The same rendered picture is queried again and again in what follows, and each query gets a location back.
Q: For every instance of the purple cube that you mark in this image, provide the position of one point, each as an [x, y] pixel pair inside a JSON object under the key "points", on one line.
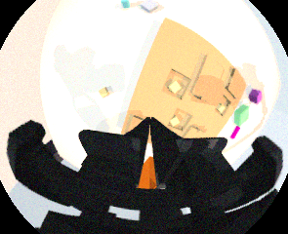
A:
{"points": [[255, 96]]}

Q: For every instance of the teal block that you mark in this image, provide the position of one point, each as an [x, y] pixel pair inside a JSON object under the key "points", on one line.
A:
{"points": [[125, 4]]}

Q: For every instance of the magenta rectangular block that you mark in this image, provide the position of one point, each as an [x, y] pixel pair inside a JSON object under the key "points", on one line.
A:
{"points": [[235, 131]]}

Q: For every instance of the green block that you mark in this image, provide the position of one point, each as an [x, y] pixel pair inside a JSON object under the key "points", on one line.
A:
{"points": [[241, 114]]}

